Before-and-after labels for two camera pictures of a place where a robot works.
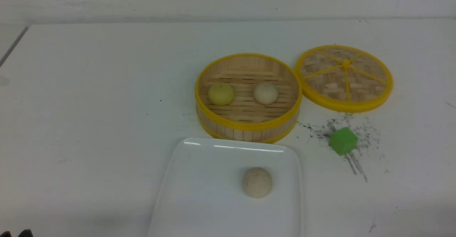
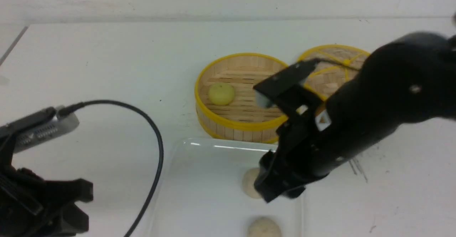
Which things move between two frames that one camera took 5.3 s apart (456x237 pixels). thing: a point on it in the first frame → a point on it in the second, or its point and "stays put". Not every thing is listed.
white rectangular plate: x=203 y=195 stays put
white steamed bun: x=265 y=94 → x=264 y=227
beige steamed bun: x=257 y=182 stays put
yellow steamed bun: x=221 y=94 stays put
